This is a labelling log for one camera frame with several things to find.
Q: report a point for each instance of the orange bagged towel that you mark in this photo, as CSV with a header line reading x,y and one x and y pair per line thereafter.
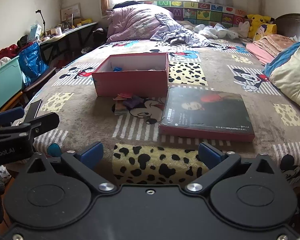
x,y
119,98

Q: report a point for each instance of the framed picture on desk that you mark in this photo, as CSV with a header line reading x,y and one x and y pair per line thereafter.
x,y
73,11

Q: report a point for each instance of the purple bagged towel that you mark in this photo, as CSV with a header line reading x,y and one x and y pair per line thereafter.
x,y
133,102

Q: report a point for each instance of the dark wooden headboard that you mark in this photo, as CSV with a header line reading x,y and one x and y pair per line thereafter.
x,y
288,25

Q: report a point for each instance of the pink folded blanket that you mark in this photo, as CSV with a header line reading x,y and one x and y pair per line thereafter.
x,y
263,56

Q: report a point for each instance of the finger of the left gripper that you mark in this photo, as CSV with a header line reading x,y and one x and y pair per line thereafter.
x,y
9,116
43,124

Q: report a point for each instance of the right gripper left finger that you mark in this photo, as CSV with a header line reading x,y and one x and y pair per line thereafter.
x,y
81,165

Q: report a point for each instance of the purple folded quilt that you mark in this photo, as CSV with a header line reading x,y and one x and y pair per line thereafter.
x,y
134,22

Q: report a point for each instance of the pink cardboard box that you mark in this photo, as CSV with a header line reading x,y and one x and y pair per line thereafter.
x,y
143,74

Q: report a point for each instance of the teal plastic storage bin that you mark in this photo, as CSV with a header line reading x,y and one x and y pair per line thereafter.
x,y
11,80

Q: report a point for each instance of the white crumpled clothing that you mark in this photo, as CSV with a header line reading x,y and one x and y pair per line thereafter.
x,y
215,32

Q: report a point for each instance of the white bunny plush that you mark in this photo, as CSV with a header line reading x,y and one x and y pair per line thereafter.
x,y
243,29

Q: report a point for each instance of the cream pillow blue cover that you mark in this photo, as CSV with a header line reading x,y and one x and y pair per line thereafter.
x,y
284,72

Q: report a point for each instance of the pink bagged towel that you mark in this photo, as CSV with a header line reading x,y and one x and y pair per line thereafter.
x,y
125,95

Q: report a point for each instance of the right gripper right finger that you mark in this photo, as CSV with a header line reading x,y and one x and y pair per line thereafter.
x,y
219,165

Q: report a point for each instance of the brown bagged towel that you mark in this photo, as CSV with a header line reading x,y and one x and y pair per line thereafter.
x,y
120,108

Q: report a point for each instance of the yellow character cushion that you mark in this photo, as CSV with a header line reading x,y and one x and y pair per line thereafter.
x,y
264,30

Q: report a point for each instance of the dark photo box lid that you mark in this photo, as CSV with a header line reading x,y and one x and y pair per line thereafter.
x,y
206,114

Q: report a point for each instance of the colourful alphabet foam mat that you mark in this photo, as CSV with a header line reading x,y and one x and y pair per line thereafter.
x,y
202,13

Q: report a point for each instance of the striped crumpled clothing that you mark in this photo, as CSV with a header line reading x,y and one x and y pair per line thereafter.
x,y
174,33

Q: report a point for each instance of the blue towel in box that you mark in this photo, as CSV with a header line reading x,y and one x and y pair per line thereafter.
x,y
117,69

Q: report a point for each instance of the blue plastic bag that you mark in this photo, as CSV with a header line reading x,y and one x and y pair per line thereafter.
x,y
31,63

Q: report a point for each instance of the yellow Pikachu plush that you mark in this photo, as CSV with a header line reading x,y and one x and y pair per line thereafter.
x,y
255,22

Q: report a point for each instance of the black side desk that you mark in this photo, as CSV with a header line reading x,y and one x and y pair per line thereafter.
x,y
68,42

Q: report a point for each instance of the brown folded blanket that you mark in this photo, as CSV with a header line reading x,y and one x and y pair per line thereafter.
x,y
274,43

